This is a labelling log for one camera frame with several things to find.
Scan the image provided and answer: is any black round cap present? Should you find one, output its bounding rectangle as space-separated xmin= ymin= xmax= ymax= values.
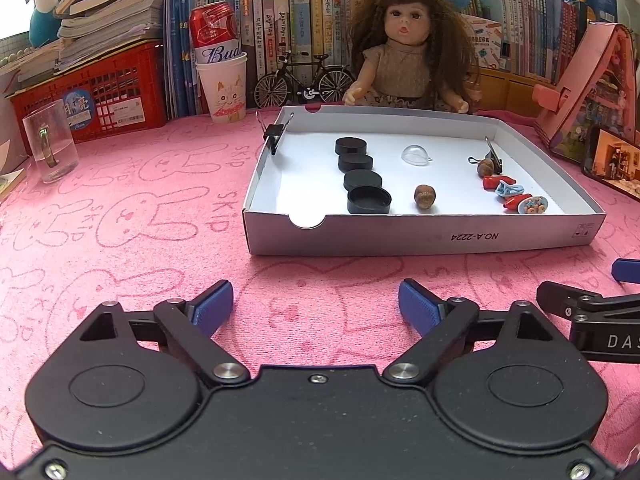
xmin=347 ymin=185 xmax=392 ymax=214
xmin=337 ymin=153 xmax=373 ymax=174
xmin=334 ymin=136 xmax=367 ymax=156
xmin=343 ymin=169 xmax=383 ymax=192

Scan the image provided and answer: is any light blue hair clip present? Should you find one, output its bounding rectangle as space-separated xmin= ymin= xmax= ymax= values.
xmin=495 ymin=180 xmax=524 ymax=200

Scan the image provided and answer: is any brown nut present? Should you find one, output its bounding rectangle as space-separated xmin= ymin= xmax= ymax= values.
xmin=477 ymin=158 xmax=496 ymax=178

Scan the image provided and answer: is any clear plastic dome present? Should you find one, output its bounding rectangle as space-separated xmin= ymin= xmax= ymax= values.
xmin=401 ymin=144 xmax=432 ymax=167

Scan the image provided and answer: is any black binder clip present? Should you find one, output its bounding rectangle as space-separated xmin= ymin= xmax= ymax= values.
xmin=255 ymin=110 xmax=295 ymax=155
xmin=468 ymin=138 xmax=503 ymax=174

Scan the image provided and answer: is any smartphone with video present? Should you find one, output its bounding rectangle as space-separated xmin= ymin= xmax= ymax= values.
xmin=582 ymin=126 xmax=640 ymax=200

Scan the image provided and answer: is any pink mat with bunnies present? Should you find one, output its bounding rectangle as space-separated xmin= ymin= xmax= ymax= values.
xmin=1 ymin=113 xmax=639 ymax=467

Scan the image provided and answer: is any white cardboard tray box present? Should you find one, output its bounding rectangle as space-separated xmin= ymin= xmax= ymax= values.
xmin=243 ymin=105 xmax=605 ymax=257

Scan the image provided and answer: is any pink triangular dollhouse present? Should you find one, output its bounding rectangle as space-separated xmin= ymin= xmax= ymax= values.
xmin=533 ymin=22 xmax=639 ymax=164

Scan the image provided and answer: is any black binder clip on tray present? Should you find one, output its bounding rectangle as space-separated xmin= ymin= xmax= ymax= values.
xmin=255 ymin=110 xmax=295 ymax=155

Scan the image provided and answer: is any wooden drawer organizer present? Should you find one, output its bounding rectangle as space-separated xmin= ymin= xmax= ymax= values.
xmin=477 ymin=68 xmax=551 ymax=117

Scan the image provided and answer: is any red plastic basket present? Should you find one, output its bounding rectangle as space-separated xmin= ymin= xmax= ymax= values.
xmin=9 ymin=40 xmax=167 ymax=142

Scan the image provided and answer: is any white paper cup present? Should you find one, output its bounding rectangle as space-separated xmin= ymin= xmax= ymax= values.
xmin=196 ymin=52 xmax=247 ymax=124

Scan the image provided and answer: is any miniature black bicycle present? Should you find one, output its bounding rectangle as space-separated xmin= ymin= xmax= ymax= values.
xmin=253 ymin=51 xmax=355 ymax=108

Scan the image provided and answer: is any brown haired doll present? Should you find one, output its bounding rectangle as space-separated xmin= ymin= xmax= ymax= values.
xmin=343 ymin=0 xmax=480 ymax=114

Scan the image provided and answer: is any colourful stationery box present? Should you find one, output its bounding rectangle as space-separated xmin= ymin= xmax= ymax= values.
xmin=461 ymin=14 xmax=502 ymax=70

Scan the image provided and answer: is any red beer can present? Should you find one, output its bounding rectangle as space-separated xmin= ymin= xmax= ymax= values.
xmin=189 ymin=1 xmax=242 ymax=64

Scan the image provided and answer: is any stack of books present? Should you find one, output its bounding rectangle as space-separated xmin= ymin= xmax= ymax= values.
xmin=54 ymin=0 xmax=164 ymax=73

